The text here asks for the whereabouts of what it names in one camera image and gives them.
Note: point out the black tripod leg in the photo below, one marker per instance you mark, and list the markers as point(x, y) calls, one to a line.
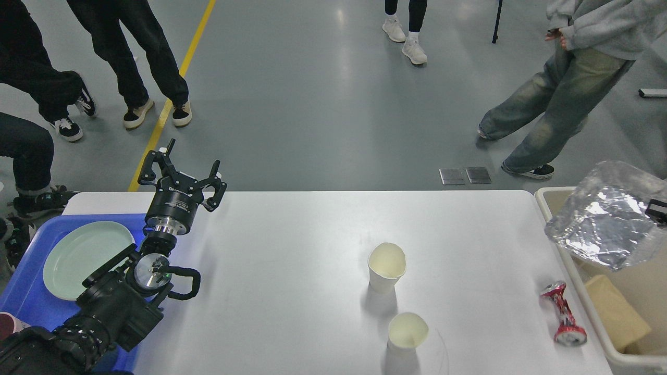
point(495, 36)

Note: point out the brown paper bag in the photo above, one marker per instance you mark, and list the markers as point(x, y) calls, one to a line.
point(623, 324)

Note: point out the person in dark trousers left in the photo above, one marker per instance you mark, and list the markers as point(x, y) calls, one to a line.
point(26, 66)

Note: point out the person with white sneakers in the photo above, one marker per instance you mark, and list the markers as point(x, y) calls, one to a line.
point(410, 40)

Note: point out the floor outlet plate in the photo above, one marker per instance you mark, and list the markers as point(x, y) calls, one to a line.
point(452, 176)
point(478, 175)

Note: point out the floor outlet plate right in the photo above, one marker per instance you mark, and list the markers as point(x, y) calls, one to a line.
point(478, 175)

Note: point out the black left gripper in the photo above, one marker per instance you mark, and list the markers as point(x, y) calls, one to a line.
point(171, 210)

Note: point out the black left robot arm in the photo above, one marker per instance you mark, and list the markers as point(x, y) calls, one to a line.
point(120, 304)

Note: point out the green plate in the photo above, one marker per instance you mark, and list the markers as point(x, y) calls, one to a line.
point(81, 252)

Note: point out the person in faded jeans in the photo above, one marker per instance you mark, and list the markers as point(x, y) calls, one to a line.
point(596, 43)

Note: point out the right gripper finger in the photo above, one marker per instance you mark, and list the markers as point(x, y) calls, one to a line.
point(656, 210)

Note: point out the floor outlet plate left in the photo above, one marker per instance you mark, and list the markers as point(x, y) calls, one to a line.
point(452, 176)

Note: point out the seated person dark jeans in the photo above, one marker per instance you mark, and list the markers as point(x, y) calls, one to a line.
point(31, 148)

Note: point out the crushed red can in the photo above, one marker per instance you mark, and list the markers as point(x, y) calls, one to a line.
point(568, 334)

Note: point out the aluminium foil tray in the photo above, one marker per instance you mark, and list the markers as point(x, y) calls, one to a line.
point(604, 221)

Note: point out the pink mug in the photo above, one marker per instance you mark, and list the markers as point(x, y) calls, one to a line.
point(11, 325)

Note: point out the blue plastic tray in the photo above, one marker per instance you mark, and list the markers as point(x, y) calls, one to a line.
point(26, 296)

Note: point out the white paper cup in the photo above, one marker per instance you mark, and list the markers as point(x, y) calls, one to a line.
point(406, 332)
point(386, 264)

